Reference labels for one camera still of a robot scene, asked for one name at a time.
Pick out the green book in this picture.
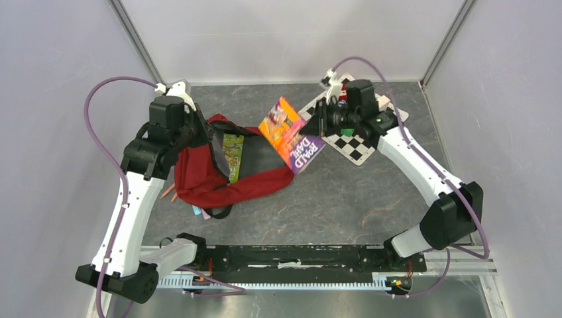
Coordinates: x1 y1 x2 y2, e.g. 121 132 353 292
222 134 244 184

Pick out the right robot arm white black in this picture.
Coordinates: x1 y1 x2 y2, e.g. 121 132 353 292
302 77 483 270

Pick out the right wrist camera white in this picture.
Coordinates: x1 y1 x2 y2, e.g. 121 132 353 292
320 69 355 103

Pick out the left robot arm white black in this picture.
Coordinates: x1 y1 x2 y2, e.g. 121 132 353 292
75 93 213 303

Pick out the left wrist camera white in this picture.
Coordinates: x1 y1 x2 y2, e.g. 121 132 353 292
154 80 197 114

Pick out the white blue block tower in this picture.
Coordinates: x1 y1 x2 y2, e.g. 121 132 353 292
375 94 392 112

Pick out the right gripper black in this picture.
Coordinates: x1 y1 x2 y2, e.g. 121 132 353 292
300 99 360 138

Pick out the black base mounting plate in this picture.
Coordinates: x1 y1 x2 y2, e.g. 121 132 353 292
188 244 427 284

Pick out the checkered play mat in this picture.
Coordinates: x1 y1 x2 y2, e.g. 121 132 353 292
298 93 410 166

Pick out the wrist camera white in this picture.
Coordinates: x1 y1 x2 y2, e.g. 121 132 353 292
154 80 197 114
320 69 355 103

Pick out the red backpack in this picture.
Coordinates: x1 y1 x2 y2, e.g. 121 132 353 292
174 114 295 219

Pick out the pink book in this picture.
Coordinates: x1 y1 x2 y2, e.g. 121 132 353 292
258 97 325 174

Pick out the green toy block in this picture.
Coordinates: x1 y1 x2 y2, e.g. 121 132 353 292
340 129 355 136

